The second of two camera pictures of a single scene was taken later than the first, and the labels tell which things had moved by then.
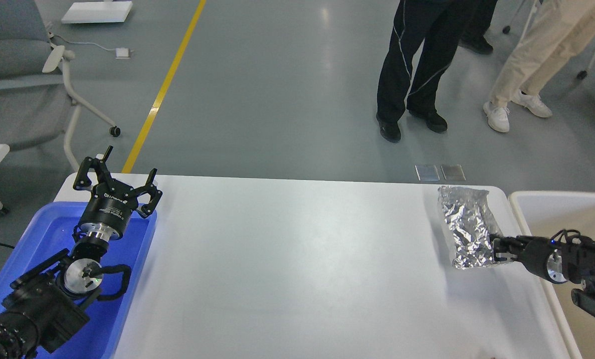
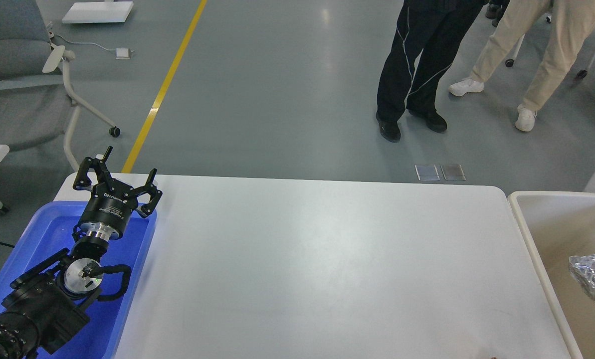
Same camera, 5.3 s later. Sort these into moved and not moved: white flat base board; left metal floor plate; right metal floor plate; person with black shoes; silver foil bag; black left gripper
Moved: person with black shoes; silver foil bag
Not moved: left metal floor plate; white flat base board; right metal floor plate; black left gripper
